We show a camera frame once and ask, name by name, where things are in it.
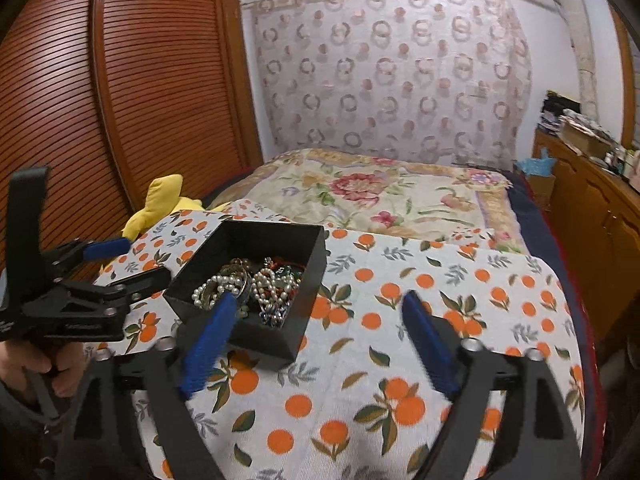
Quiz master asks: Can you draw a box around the black jewelry box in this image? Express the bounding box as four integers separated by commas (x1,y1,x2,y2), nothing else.
164,221,329,363

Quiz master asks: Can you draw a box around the ring pattern curtain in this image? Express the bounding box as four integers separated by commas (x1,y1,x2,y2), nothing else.
240,0,534,172

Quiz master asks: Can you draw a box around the floral bed blanket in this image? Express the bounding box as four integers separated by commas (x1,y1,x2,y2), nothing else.
205,149,526,257

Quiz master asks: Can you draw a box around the clutter pile on cabinet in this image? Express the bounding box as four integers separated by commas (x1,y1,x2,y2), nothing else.
540,90,640,182

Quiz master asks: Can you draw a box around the yellow plush toy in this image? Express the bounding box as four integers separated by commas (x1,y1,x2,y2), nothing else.
122,174,204,242

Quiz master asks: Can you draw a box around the orange fruit print tablecloth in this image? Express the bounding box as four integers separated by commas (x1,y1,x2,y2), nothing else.
82,199,587,480

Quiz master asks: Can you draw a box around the person's left forearm dark sleeve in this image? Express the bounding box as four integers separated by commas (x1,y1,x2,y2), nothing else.
0,380,56,480

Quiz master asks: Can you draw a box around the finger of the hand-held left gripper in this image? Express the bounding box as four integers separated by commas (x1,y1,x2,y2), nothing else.
64,265,172,308
42,237,132,270

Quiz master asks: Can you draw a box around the brown wooden cabinet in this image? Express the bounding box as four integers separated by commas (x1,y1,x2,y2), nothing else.
531,127,640,321

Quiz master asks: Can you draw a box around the person's left hand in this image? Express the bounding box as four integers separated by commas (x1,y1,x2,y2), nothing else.
0,337,87,402

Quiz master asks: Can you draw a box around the small white pearl bracelet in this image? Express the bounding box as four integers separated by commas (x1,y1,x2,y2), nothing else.
250,267,301,323

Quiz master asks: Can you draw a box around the brown wooden louvered wardrobe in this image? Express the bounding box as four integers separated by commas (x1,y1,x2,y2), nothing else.
0,0,267,283

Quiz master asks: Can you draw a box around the dark blue bedsheet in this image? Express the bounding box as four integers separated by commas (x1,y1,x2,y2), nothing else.
500,170,603,356

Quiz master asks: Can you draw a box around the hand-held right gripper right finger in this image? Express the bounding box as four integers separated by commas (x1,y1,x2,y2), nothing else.
401,290,584,480

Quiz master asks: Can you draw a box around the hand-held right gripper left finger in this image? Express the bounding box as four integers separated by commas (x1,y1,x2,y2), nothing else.
37,291,239,480

